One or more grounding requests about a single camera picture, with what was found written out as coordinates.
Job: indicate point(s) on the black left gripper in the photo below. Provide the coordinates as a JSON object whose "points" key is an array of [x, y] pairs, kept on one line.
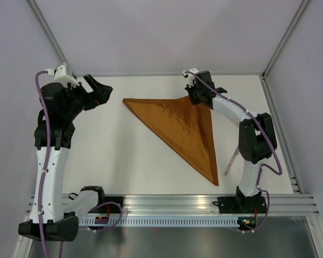
{"points": [[100, 96]]}

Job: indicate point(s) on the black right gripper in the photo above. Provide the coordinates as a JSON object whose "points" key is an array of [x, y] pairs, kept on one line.
{"points": [[190, 90]]}

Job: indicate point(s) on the orange-brown cloth napkin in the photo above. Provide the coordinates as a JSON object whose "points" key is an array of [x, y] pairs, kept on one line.
{"points": [[186, 128]]}

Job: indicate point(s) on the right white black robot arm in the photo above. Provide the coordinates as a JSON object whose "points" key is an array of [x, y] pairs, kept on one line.
{"points": [[256, 142]]}

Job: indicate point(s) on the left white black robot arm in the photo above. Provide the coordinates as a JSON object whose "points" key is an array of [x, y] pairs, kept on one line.
{"points": [[49, 219]]}

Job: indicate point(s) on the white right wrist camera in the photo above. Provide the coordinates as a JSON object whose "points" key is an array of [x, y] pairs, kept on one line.
{"points": [[189, 74]]}

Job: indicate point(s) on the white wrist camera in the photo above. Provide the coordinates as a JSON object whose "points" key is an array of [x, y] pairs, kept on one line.
{"points": [[189, 74], [62, 74]]}

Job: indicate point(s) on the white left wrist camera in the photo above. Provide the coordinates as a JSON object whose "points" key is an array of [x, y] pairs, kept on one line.
{"points": [[62, 74]]}

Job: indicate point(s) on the aluminium frame post left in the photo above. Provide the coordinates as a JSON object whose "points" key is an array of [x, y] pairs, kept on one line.
{"points": [[42, 22]]}

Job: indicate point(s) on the aluminium frame post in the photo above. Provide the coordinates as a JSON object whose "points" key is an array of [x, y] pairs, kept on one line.
{"points": [[42, 22], [300, 11]]}

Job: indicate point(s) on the aluminium right side rail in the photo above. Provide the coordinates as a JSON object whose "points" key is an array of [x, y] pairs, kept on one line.
{"points": [[281, 136]]}

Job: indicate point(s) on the aluminium rail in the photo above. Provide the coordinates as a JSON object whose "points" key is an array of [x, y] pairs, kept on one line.
{"points": [[202, 205], [281, 136]]}

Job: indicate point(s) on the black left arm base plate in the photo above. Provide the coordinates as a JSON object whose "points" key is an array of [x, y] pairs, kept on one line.
{"points": [[112, 205]]}

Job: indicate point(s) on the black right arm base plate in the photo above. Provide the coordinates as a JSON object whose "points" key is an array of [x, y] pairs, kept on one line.
{"points": [[229, 205]]}

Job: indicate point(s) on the aluminium front rail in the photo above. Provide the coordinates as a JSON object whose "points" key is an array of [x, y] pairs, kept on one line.
{"points": [[202, 205]]}

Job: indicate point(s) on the white slotted cable duct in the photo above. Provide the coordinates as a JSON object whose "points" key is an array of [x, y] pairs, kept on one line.
{"points": [[178, 221]]}

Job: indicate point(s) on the aluminium frame post right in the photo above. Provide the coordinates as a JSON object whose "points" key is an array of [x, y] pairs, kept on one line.
{"points": [[300, 11]]}

